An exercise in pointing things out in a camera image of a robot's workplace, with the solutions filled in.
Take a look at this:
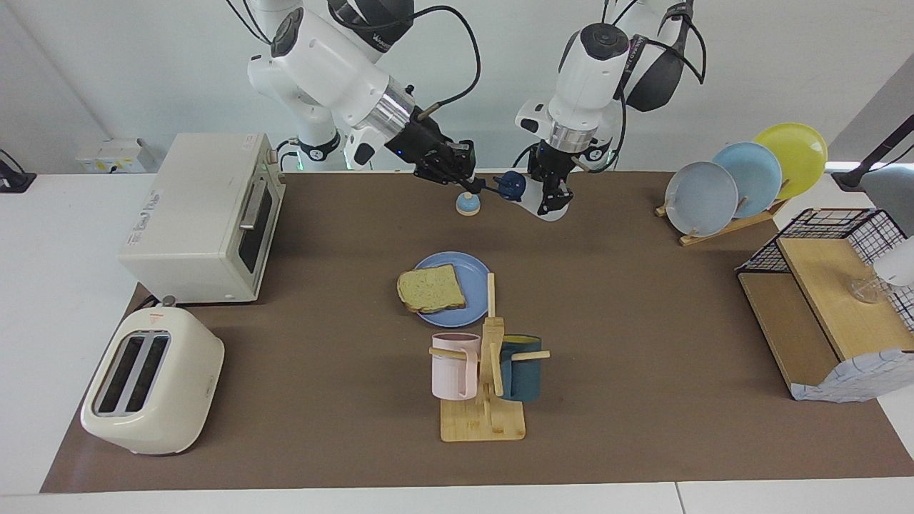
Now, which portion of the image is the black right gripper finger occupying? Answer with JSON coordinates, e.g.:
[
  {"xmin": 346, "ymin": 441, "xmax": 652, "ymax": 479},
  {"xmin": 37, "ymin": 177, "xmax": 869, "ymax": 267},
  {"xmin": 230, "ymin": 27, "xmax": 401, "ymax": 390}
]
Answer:
[
  {"xmin": 413, "ymin": 161, "xmax": 488, "ymax": 197},
  {"xmin": 439, "ymin": 139, "xmax": 478, "ymax": 183}
]

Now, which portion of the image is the white bottle with blue cap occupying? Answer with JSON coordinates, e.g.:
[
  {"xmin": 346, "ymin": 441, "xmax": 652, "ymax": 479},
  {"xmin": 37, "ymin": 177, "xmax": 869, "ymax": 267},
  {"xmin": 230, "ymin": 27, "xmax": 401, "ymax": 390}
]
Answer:
[{"xmin": 494, "ymin": 170, "xmax": 572, "ymax": 222}]

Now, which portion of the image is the bread slice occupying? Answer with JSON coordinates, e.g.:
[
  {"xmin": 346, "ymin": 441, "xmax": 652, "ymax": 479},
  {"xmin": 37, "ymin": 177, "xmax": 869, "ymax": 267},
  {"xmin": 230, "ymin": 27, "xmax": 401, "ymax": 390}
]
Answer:
[{"xmin": 397, "ymin": 264, "xmax": 467, "ymax": 315}]

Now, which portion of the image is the blue round plate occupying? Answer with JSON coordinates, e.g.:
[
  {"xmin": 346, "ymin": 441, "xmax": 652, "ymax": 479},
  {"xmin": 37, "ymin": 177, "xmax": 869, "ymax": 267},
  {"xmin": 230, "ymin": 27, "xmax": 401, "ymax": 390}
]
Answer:
[{"xmin": 413, "ymin": 251, "xmax": 493, "ymax": 329}]

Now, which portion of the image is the pale grey plate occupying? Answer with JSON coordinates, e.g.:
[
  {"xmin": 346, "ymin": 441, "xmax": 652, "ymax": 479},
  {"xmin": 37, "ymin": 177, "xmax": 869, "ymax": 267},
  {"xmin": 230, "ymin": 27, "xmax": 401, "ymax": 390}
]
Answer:
[{"xmin": 664, "ymin": 161, "xmax": 740, "ymax": 238}]

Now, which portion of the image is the wooden plate rack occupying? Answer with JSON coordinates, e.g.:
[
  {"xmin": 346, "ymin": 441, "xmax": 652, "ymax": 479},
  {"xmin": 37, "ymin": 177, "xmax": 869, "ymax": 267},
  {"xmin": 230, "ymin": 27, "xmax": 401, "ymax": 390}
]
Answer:
[{"xmin": 655, "ymin": 196, "xmax": 790, "ymax": 247}]

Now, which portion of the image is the light blue plate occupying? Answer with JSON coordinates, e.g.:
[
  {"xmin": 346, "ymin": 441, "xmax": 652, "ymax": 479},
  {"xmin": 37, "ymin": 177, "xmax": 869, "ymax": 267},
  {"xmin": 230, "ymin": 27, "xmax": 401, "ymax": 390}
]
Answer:
[{"xmin": 712, "ymin": 141, "xmax": 783, "ymax": 219}]

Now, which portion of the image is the yellow plate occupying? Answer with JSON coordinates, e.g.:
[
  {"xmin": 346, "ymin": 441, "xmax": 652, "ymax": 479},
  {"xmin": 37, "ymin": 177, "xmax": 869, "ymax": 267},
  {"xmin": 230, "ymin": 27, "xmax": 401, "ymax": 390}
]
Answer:
[{"xmin": 753, "ymin": 122, "xmax": 829, "ymax": 201}]

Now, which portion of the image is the dark teal mug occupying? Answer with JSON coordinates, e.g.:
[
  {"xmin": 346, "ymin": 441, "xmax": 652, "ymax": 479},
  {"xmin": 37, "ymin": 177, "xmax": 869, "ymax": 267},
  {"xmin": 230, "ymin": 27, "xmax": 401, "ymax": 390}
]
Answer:
[{"xmin": 498, "ymin": 334, "xmax": 543, "ymax": 402}]

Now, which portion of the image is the pink mug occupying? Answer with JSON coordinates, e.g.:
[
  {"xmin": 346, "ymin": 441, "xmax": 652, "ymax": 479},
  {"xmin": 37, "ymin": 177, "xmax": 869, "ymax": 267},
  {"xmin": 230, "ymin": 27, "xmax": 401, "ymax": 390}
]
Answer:
[{"xmin": 431, "ymin": 332, "xmax": 481, "ymax": 400}]

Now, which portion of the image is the wooden mug tree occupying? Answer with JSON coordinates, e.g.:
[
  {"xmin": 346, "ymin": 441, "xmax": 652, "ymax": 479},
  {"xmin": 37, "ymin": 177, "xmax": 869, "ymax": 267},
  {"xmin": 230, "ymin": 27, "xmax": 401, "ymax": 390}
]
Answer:
[{"xmin": 428, "ymin": 273, "xmax": 552, "ymax": 443}]

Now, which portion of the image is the white toaster oven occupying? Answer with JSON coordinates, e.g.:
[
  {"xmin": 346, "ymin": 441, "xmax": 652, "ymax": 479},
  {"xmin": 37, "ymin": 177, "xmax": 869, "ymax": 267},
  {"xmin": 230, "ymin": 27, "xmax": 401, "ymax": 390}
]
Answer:
[{"xmin": 118, "ymin": 132, "xmax": 286, "ymax": 304}]

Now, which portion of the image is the brown table mat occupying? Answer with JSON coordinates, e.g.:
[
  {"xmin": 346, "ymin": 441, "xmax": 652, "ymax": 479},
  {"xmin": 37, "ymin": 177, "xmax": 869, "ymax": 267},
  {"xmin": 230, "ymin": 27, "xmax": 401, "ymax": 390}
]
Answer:
[{"xmin": 39, "ymin": 170, "xmax": 914, "ymax": 495}]

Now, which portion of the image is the wooden shelf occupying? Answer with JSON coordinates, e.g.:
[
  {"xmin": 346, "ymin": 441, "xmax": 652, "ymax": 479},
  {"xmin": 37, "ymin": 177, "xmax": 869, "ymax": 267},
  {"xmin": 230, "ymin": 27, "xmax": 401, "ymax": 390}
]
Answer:
[{"xmin": 738, "ymin": 237, "xmax": 914, "ymax": 402}]

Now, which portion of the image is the white power socket box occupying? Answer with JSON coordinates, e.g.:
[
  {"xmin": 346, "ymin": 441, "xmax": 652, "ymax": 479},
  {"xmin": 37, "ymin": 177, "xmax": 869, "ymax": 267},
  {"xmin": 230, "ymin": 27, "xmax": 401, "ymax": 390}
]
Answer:
[{"xmin": 75, "ymin": 138, "xmax": 156, "ymax": 174}]

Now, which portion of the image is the clear glass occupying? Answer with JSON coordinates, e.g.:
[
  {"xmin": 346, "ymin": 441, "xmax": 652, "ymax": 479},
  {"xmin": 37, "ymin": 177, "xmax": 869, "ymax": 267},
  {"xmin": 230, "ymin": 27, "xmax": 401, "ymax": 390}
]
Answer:
[{"xmin": 848, "ymin": 236, "xmax": 914, "ymax": 306}]

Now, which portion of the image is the white grid patterned cloth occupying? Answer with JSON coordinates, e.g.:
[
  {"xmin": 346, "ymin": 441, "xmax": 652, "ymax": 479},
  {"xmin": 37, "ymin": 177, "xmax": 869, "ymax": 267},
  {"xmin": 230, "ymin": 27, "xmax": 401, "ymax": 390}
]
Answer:
[{"xmin": 790, "ymin": 348, "xmax": 914, "ymax": 404}]

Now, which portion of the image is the cream toaster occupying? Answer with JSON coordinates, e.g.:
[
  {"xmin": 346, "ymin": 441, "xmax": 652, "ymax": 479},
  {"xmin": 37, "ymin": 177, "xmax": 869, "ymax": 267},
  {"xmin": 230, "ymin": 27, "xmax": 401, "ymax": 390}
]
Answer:
[{"xmin": 80, "ymin": 296, "xmax": 226, "ymax": 456}]

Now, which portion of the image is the black clamp base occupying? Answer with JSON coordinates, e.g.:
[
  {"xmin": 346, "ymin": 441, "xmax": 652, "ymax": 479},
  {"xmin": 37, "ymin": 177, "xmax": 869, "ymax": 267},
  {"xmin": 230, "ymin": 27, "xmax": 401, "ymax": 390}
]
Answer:
[{"xmin": 0, "ymin": 148, "xmax": 36, "ymax": 193}]

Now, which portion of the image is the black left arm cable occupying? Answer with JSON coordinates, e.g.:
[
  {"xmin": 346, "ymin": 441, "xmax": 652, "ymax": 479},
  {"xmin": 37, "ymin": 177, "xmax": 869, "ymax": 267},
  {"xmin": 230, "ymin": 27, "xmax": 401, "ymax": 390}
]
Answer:
[{"xmin": 603, "ymin": 0, "xmax": 708, "ymax": 172}]

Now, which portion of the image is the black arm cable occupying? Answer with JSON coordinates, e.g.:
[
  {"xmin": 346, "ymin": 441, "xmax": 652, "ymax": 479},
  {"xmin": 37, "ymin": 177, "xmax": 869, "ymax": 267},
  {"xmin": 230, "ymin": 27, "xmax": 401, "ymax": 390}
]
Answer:
[
  {"xmin": 603, "ymin": 0, "xmax": 708, "ymax": 172},
  {"xmin": 411, "ymin": 6, "xmax": 481, "ymax": 122}
]

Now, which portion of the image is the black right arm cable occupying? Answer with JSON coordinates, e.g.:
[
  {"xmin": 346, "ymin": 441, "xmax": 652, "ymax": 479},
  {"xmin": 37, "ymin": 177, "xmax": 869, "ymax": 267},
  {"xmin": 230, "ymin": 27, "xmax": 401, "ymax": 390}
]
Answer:
[{"xmin": 411, "ymin": 6, "xmax": 481, "ymax": 122}]

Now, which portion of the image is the black wire basket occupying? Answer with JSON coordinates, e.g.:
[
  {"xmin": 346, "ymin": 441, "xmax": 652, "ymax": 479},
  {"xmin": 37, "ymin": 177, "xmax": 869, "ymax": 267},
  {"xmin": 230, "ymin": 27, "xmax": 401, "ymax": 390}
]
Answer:
[{"xmin": 735, "ymin": 207, "xmax": 914, "ymax": 336}]

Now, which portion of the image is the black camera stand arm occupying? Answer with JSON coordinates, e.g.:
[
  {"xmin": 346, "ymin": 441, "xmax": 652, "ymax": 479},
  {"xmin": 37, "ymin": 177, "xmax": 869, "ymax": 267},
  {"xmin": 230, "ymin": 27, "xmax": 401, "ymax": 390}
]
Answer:
[{"xmin": 832, "ymin": 113, "xmax": 914, "ymax": 192}]

